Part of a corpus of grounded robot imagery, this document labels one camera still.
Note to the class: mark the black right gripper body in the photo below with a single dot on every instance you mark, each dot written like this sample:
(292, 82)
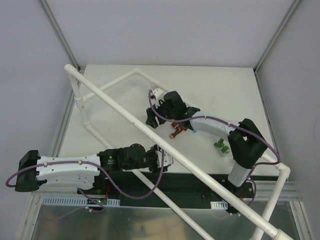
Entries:
(161, 111)

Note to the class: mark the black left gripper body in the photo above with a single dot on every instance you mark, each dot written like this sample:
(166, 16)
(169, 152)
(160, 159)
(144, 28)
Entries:
(154, 159)

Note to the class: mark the brown water faucet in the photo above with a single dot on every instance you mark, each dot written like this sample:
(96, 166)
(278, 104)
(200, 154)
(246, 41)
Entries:
(178, 129)

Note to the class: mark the white PVC pipe frame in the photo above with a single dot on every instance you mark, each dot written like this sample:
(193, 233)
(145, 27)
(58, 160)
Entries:
(261, 221)

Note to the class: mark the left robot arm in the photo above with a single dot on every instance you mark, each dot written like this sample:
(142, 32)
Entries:
(35, 170)

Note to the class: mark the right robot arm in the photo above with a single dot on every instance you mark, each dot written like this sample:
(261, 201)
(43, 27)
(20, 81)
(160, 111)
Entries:
(245, 140)

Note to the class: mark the green water faucet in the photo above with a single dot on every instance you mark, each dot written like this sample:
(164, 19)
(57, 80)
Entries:
(220, 145)

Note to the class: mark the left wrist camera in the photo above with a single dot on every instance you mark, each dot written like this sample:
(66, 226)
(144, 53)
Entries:
(163, 159)

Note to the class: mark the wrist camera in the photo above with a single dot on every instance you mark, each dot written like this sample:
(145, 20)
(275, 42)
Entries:
(163, 159)
(157, 94)

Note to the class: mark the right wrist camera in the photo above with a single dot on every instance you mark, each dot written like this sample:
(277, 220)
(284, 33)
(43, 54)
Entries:
(157, 94)

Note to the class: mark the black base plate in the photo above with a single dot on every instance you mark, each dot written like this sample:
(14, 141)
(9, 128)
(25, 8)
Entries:
(184, 189)

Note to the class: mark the right white cable duct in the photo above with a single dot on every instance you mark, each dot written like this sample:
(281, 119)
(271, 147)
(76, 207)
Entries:
(219, 205)

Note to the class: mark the white cable duct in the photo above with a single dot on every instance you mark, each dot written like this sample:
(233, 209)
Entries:
(78, 201)
(219, 205)

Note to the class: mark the left white cable duct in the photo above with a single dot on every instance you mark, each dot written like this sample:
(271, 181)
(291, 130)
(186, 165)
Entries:
(78, 201)

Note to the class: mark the aluminium front rail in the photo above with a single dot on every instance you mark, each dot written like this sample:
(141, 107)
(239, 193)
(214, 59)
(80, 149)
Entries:
(289, 192)

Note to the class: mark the right aluminium frame post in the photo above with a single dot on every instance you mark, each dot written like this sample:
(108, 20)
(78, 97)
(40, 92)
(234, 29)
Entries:
(278, 32)

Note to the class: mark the aluminium frame post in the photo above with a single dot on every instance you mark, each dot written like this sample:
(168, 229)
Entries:
(278, 32)
(59, 34)

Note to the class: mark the left aluminium frame post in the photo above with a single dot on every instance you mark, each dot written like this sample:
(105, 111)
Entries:
(59, 34)

